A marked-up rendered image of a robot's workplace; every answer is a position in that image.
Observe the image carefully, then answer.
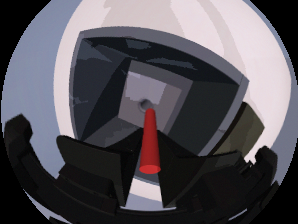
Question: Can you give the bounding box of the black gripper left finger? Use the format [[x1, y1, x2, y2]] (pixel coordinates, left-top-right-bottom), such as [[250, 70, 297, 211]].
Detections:
[[56, 127, 144, 208]]

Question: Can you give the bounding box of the red peg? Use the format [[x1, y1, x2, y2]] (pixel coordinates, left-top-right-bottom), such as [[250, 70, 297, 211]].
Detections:
[[138, 109, 161, 173]]

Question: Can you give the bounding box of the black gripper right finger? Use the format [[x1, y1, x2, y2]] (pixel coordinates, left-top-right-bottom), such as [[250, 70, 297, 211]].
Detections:
[[157, 129, 239, 209]]

